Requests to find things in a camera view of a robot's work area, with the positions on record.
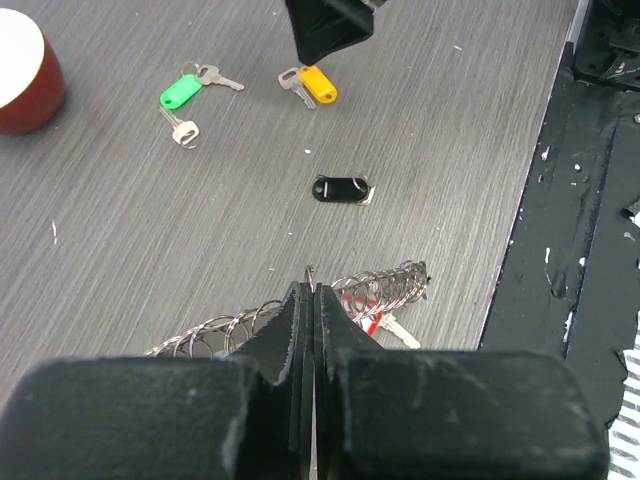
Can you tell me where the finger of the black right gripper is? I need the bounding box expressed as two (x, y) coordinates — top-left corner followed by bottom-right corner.
(285, 0), (374, 66)

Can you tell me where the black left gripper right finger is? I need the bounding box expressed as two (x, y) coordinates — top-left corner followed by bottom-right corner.
(313, 286), (609, 479)

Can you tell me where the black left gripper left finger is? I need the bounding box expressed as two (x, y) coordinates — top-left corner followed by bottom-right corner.
(0, 279), (315, 480)

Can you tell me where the yellow tag key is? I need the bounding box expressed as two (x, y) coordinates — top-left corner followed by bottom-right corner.
(278, 66), (338, 110)

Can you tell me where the black tag key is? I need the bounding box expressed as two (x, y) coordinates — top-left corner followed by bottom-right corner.
(311, 176), (375, 205)

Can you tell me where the red key tag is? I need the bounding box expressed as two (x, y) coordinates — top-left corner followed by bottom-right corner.
(341, 295), (421, 349)

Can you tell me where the green tag key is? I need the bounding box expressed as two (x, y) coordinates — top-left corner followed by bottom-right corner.
(159, 62), (245, 150)

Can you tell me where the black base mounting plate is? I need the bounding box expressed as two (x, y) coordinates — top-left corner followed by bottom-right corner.
(479, 46), (639, 425)

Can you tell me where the red bowl white inside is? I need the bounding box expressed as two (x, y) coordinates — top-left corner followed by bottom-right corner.
(1, 8), (65, 136)

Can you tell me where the perforated cable duct strip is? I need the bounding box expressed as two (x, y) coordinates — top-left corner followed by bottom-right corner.
(607, 331), (640, 480)

